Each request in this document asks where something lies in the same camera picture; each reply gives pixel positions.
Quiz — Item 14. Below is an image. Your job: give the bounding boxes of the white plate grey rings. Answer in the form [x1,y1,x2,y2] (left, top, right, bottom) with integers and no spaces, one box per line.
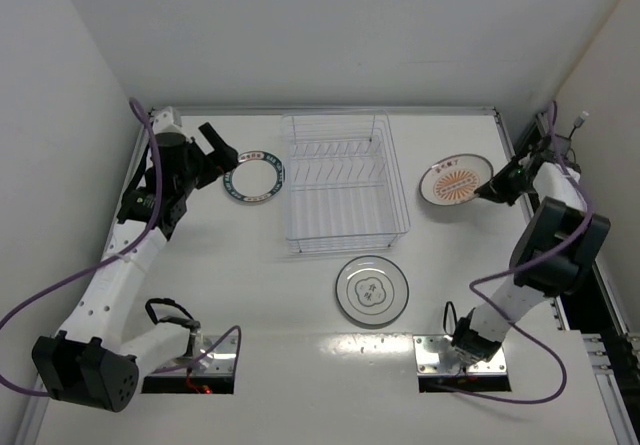
[334,255,410,329]

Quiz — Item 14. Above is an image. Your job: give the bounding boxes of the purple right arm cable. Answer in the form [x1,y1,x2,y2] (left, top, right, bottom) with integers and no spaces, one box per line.
[439,100,596,405]

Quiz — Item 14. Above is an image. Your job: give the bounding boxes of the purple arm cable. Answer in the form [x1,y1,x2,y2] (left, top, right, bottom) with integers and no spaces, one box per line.
[0,97,242,397]
[439,100,596,405]

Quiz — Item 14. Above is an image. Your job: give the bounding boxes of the metal base plate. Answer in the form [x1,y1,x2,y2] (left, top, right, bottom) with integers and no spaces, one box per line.
[413,334,508,378]
[174,332,238,375]

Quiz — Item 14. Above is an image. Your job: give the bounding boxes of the orange sunburst plate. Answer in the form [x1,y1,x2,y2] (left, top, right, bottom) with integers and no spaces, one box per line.
[418,153,494,206]

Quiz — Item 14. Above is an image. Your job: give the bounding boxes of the white wire dish rack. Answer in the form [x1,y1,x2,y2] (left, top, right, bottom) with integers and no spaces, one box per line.
[281,110,410,254]

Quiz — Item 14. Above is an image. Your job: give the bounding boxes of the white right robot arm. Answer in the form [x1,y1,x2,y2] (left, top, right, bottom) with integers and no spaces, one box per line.
[451,162,611,366]

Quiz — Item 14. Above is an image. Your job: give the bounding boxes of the aluminium frame rail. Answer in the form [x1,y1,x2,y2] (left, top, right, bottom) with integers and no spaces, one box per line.
[494,107,640,445]

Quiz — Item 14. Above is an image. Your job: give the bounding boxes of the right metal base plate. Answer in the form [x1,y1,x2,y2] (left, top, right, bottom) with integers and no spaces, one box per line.
[413,334,508,378]

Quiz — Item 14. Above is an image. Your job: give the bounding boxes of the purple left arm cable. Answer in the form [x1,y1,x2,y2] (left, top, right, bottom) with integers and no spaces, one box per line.
[0,97,242,397]

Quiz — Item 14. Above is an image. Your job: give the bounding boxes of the black hanging usb cable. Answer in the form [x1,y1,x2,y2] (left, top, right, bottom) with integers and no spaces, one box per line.
[562,110,590,166]

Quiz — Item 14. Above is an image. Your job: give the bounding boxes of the green rimmed white plate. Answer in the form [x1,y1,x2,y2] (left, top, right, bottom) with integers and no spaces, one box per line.
[223,150,285,205]

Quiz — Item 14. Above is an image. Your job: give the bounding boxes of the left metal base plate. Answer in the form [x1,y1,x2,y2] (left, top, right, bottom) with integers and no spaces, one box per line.
[174,332,238,375]

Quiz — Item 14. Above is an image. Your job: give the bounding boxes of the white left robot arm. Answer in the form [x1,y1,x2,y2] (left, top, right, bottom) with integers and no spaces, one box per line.
[32,123,239,412]

